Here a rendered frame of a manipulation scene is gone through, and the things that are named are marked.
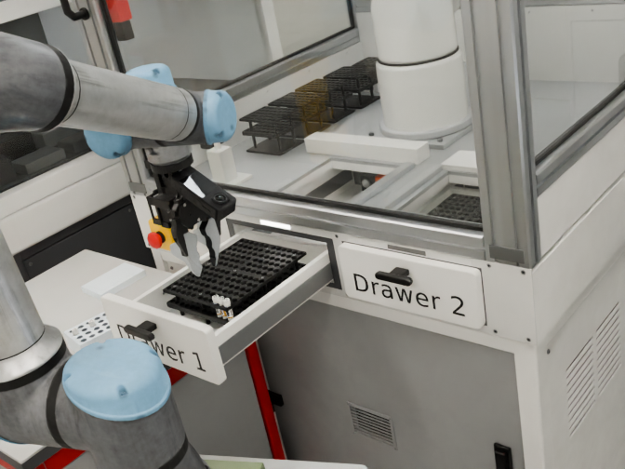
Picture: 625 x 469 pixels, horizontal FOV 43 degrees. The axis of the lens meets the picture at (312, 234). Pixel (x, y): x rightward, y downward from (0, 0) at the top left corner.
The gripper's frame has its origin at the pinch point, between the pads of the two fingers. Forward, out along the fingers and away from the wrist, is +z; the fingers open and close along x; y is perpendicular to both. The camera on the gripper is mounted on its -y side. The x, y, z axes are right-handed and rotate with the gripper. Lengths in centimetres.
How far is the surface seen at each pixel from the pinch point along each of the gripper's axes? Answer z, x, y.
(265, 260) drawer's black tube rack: 7.8, -15.6, 2.5
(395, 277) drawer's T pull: 6.6, -17.7, -26.8
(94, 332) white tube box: 18.0, 8.1, 32.0
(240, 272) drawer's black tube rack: 7.8, -10.0, 4.0
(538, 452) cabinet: 41, -23, -48
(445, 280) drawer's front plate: 7.4, -21.2, -34.6
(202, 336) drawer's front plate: 6.0, 10.8, -7.8
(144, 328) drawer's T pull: 6.6, 13.1, 4.7
